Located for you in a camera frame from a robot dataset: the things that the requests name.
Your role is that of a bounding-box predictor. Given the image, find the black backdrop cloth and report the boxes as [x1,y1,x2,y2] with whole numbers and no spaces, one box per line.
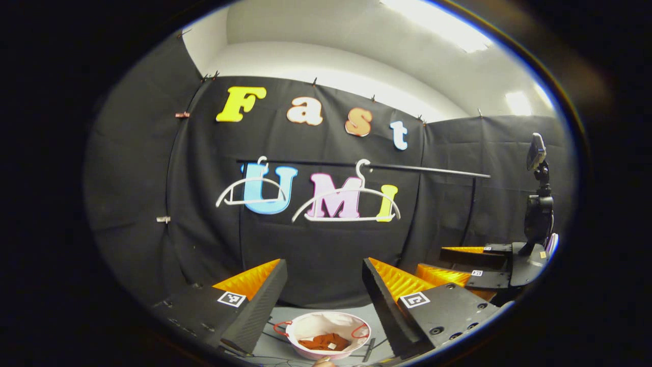
[84,33,574,309]

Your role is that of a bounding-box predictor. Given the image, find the white clothes hanger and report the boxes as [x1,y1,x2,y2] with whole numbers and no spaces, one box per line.
[291,159,401,223]
[215,156,287,208]

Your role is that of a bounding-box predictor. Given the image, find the black clothes rail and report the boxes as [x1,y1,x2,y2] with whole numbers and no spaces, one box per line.
[235,159,492,248]

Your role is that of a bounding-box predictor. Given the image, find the large ceiling light panel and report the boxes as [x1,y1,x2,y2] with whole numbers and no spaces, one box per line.
[379,0,495,54]

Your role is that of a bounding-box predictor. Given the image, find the orange corduroy jacket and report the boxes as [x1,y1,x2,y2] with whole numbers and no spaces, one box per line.
[298,333,352,352]

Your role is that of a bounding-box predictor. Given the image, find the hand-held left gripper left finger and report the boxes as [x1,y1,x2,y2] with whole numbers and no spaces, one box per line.
[152,258,288,356]

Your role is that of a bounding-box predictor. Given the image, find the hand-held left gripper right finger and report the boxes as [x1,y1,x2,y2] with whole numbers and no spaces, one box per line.
[362,257,503,360]

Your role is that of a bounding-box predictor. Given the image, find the white pink laundry hamper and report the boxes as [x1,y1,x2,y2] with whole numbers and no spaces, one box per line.
[274,311,371,361]

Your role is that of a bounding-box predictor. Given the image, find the small ceiling light panel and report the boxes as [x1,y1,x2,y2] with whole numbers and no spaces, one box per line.
[504,91,533,117]

